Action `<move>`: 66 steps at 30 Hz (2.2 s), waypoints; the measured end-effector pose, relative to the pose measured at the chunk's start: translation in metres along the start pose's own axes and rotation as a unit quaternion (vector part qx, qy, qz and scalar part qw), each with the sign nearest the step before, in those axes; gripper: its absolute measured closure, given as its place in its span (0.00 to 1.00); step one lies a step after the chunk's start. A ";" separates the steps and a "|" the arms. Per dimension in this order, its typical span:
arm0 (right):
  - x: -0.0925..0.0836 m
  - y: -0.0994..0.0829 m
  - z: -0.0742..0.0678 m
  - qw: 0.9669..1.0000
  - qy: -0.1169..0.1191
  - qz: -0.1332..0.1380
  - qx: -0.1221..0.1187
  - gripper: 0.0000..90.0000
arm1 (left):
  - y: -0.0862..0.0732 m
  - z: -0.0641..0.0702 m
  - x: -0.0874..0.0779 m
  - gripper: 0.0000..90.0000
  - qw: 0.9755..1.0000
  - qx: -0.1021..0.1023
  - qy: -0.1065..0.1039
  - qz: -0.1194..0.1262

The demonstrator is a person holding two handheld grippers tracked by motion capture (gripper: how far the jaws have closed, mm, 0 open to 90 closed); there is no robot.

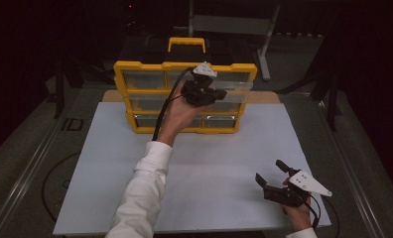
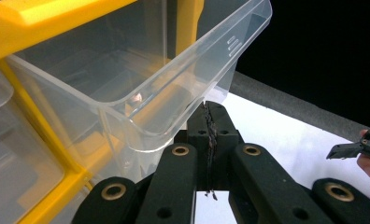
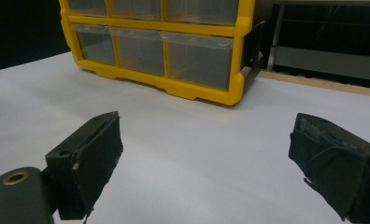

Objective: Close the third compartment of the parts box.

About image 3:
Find grey metal stand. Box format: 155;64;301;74
266;0;370;83

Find rows of clear drawers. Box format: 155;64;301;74
66;0;240;91

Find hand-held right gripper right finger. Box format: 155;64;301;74
288;112;370;224

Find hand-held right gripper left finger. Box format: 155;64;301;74
45;110;124;222

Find yellow drawer organizer cabinet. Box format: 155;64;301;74
58;0;267;107

